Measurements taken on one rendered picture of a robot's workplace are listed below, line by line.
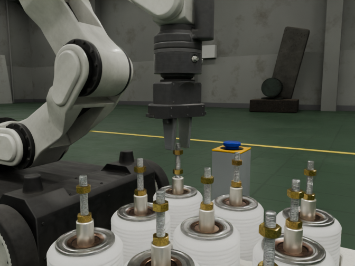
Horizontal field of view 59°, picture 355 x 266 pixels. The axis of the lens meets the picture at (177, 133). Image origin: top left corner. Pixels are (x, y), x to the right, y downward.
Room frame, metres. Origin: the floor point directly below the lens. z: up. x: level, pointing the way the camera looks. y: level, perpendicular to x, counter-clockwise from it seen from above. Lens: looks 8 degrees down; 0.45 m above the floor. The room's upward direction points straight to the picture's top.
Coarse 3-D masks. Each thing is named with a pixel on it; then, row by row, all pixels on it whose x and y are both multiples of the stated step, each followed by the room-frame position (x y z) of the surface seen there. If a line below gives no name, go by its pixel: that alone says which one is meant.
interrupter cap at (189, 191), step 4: (160, 188) 0.60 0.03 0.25; (164, 188) 0.61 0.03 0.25; (168, 188) 0.61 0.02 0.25; (184, 188) 0.61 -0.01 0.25; (188, 188) 0.61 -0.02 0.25; (192, 188) 0.61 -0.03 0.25; (168, 192) 0.59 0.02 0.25; (184, 192) 0.59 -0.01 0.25; (188, 192) 0.59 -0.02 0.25; (192, 192) 0.58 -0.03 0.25; (196, 192) 0.58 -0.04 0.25; (168, 196) 0.56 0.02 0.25; (172, 196) 0.56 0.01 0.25; (176, 196) 0.56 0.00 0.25; (180, 196) 0.56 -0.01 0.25; (184, 196) 0.56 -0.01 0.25; (188, 196) 0.56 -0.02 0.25; (192, 196) 0.57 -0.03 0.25
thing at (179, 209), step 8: (168, 200) 0.55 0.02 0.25; (176, 200) 0.55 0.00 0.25; (184, 200) 0.55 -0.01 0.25; (192, 200) 0.56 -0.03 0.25; (200, 200) 0.57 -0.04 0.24; (176, 208) 0.54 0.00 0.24; (184, 208) 0.55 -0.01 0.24; (192, 208) 0.55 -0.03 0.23; (176, 216) 0.55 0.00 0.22; (184, 216) 0.55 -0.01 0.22; (192, 216) 0.55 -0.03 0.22; (176, 224) 0.54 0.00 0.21
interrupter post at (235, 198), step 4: (232, 188) 0.52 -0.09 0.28; (236, 188) 0.52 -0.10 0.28; (240, 188) 0.52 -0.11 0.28; (232, 192) 0.52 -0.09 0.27; (236, 192) 0.52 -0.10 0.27; (240, 192) 0.52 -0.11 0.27; (232, 196) 0.52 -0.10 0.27; (236, 196) 0.52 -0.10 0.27; (240, 196) 0.52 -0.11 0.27; (232, 200) 0.52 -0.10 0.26; (236, 200) 0.52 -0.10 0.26; (240, 200) 0.52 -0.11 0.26; (232, 204) 0.52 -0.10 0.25; (236, 204) 0.52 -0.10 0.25; (240, 204) 0.52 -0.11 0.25
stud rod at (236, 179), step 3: (237, 153) 0.53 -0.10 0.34; (234, 156) 0.53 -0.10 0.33; (237, 156) 0.53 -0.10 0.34; (234, 159) 0.53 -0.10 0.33; (237, 159) 0.53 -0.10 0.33; (234, 165) 0.53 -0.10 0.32; (234, 168) 0.53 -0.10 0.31; (237, 168) 0.53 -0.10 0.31; (234, 171) 0.53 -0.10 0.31; (237, 171) 0.53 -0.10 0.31; (234, 174) 0.53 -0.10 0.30; (237, 174) 0.53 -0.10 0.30; (234, 177) 0.53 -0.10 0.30; (237, 177) 0.53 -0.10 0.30; (234, 180) 0.53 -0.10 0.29; (237, 180) 0.53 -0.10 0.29
